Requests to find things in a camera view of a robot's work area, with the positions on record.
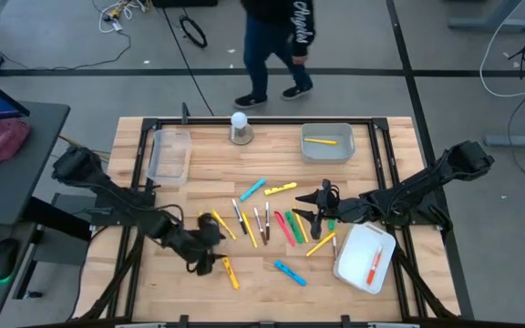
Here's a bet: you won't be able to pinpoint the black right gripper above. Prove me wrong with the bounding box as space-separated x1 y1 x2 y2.
292 179 341 241

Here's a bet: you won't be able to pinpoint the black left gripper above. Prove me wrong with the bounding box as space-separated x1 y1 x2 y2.
178 213 227 277

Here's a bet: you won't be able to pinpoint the thick yellow highlighter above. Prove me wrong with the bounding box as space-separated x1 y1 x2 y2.
220 254 242 291
263 181 299 197

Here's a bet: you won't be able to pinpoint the pink highlighter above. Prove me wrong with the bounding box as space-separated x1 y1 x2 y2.
273 210 296 249

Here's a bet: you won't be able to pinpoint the black whiteboard marker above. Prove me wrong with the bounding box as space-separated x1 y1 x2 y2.
231 198 249 236

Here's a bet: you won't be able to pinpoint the teal Sharpie highlighter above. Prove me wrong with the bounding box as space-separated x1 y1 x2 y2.
239 178 268 202

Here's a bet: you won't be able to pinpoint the blue highlighter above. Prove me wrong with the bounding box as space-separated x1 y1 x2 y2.
273 260 308 288

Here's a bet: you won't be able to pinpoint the white plastic tray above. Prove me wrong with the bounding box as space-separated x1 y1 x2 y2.
333 222 397 295

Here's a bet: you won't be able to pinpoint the orange whiteboard marker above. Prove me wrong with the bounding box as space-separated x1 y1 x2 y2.
365 244 385 287

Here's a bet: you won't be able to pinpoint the grey plastic bin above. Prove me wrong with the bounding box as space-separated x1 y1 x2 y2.
300 122 356 165

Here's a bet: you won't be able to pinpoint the clear plastic bin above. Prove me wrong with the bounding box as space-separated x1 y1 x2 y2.
146 128 193 187

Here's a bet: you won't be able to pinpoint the white bulb on round base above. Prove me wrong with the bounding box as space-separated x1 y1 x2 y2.
229 111 255 146

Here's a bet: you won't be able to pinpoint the person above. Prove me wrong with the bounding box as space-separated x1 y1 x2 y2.
233 0 317 109

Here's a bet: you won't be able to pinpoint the dark grey side desk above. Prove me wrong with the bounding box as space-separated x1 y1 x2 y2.
0 100 93 328

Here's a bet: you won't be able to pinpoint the black computer mouse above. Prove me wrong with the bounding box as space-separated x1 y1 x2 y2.
0 237 21 282

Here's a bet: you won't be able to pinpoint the grey desk foot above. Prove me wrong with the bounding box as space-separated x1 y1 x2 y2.
484 125 525 149
448 0 525 33

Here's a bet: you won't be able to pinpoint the black box on floor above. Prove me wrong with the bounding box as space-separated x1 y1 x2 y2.
151 0 219 8

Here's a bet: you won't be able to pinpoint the yellow cables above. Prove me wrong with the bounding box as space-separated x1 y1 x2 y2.
58 134 111 161

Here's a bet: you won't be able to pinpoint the coiled black cable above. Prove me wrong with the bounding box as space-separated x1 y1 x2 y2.
179 15 209 49

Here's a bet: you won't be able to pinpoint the white floor cable bundle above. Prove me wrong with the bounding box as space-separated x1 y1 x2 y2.
97 0 148 35

